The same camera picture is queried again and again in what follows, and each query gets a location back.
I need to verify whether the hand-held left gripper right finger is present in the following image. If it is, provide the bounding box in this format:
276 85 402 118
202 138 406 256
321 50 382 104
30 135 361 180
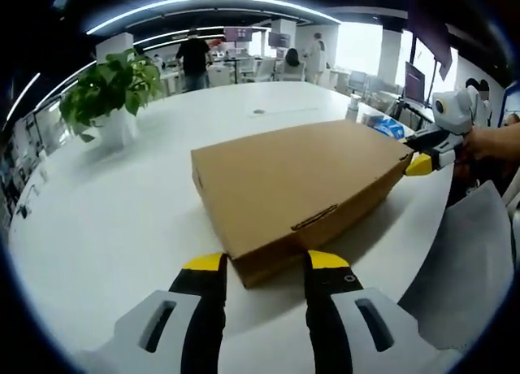
303 249 442 374

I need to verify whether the grey office chair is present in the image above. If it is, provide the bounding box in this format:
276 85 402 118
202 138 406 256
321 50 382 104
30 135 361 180
396 180 515 350

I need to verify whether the white pump bottle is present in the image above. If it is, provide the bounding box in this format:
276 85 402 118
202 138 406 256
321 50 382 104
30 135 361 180
348 93 362 124

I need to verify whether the white office chair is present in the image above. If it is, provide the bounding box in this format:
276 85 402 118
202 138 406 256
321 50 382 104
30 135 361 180
282 60 306 82

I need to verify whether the large dark screen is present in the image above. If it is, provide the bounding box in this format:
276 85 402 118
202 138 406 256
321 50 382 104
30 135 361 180
405 0 454 80

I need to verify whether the person's right hand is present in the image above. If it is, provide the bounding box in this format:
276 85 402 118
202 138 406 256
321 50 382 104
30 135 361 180
461 125 507 166

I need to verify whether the brown cardboard shoe box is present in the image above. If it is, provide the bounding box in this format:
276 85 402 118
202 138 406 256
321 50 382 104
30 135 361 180
190 120 414 290

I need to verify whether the blue tissue pack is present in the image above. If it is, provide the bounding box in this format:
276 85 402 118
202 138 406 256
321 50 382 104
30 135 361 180
372 116 406 139

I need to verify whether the purple wall screen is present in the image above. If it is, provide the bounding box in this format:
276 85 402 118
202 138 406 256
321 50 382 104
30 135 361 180
223 26 254 41
267 32 292 50

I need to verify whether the green potted plant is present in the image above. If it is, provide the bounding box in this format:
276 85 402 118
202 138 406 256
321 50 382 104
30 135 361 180
58 48 163 150

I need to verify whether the white blue sign board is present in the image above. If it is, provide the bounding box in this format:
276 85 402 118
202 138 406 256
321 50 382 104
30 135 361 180
501 83 520 127

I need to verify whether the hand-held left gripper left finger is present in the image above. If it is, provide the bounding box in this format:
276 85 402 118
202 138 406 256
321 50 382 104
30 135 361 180
79 251 228 374

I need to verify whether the long curved ceiling light strip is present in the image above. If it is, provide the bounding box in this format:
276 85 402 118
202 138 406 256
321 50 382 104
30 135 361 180
85 0 342 34

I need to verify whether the purple computer monitor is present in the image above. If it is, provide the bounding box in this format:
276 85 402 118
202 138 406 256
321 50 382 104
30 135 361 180
404 60 427 105

